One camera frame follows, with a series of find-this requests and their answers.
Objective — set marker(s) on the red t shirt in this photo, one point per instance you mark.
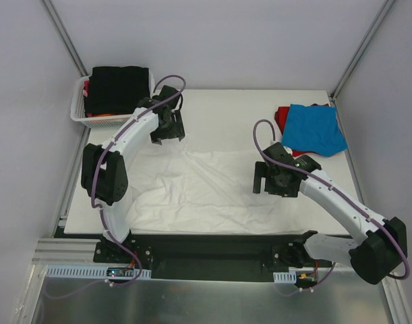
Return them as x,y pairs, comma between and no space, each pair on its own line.
281,116

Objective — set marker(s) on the blue t shirt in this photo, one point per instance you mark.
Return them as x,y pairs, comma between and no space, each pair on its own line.
313,129

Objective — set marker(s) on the white plastic basket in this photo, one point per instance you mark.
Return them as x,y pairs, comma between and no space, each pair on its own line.
77,111

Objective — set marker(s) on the right white cable duct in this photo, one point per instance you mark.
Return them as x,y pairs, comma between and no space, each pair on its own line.
289,277

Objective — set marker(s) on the left white cable duct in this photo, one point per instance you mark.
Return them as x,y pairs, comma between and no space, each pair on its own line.
96,272

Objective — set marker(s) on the white cable duct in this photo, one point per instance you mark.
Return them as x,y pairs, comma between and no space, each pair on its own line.
289,277
96,272

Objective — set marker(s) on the white t shirt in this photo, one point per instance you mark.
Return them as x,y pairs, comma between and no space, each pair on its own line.
183,190

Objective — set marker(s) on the pink t shirt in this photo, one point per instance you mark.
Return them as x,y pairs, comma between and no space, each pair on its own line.
85,88

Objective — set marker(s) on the black t shirt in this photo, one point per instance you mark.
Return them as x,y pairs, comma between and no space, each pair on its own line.
116,90

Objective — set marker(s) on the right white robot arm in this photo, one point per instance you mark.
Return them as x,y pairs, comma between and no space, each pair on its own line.
376,246

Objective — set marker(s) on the aluminium rail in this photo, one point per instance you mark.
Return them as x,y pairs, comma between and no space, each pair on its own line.
81,250

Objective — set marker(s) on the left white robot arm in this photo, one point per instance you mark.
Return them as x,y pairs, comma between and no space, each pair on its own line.
104,166

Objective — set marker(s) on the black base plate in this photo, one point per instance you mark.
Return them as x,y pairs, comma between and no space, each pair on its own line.
250,258

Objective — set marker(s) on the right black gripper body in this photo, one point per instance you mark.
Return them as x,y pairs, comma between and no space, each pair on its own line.
268,179

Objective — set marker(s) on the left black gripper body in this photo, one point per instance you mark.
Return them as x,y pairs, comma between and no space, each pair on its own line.
170,133

